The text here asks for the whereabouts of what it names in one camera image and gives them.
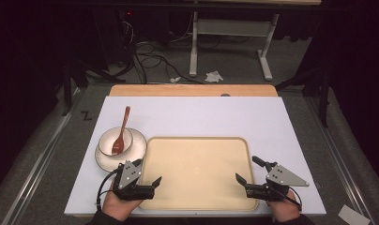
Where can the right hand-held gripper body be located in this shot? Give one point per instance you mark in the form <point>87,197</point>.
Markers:
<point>283,178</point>

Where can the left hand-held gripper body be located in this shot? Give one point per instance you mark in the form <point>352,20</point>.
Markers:
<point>129,175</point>

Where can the person's right hand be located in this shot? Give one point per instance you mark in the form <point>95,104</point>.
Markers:
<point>284,211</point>

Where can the person's left hand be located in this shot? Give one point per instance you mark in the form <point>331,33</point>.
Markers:
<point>117,207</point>

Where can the white plate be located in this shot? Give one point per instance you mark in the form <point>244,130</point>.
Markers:
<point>138,147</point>

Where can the brown wooden spoon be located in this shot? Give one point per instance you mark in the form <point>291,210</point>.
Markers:
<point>118,146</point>

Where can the white bowl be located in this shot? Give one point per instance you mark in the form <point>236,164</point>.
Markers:
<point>105,146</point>

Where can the beige plastic tray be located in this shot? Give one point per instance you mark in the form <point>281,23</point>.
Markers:
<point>197,168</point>

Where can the white board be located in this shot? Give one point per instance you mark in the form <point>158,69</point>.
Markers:
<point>209,115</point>

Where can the small dark round cap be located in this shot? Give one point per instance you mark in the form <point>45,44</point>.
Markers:
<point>225,94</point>

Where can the white paper sheet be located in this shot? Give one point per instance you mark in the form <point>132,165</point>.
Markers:
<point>353,215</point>

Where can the wooden table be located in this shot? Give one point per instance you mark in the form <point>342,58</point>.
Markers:
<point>178,90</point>

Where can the small crumpled white paper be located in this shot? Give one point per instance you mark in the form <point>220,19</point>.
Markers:
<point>175,80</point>

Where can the black stand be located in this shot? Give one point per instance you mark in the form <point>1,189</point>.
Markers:
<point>324,93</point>
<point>75,73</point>

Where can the large crumpled white paper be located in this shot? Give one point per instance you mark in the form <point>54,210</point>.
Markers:
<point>214,76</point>

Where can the metal floor rail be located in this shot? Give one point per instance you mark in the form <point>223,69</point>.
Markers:
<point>341,156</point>
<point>37,175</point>

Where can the white metal desk frame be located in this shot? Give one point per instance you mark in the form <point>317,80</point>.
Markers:
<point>234,27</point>

